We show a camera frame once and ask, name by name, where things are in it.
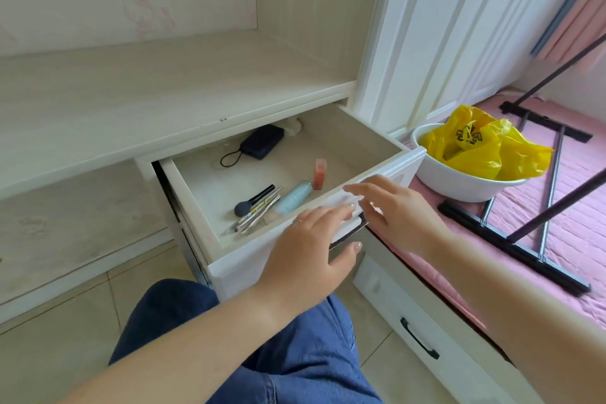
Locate white panelled wardrobe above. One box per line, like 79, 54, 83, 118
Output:
353, 0, 597, 134

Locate white desk drawer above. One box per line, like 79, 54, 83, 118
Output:
151, 103, 427, 302

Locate black metal clothes rack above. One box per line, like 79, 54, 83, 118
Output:
438, 32, 606, 296

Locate person's left hand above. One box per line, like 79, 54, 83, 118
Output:
253, 204, 365, 320

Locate person's right hand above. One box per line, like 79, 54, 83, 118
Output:
342, 175, 455, 261

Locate pink quilted bedspread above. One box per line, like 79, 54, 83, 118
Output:
367, 91, 606, 330

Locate dark navy pouch with strap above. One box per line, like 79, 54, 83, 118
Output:
220, 124, 286, 169

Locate white plastic basin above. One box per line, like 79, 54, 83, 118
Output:
411, 122, 528, 203

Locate yellow plastic bag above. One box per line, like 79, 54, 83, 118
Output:
420, 104, 556, 181

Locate pink curtain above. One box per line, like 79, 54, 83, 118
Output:
540, 0, 606, 73

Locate white under-bed drawer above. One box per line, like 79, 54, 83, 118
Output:
353, 254, 517, 404

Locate person's right forearm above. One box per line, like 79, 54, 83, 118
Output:
426, 229, 606, 404

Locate black makeup brush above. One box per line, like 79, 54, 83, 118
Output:
234, 184, 276, 218

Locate blue denim jeans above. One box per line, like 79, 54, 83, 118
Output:
109, 279, 383, 404

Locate orange pink lipstick tube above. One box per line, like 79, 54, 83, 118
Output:
312, 158, 328, 190

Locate light blue cosmetic bottle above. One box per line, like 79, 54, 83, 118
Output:
274, 180, 314, 216

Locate grey curtain strip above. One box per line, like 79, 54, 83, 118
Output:
530, 0, 606, 57

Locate black under-bed drawer handle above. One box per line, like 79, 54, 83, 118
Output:
400, 318, 441, 361

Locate white wooden desk cabinet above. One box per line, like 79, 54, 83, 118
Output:
0, 0, 394, 324

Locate person's left forearm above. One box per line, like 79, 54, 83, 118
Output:
59, 283, 332, 404

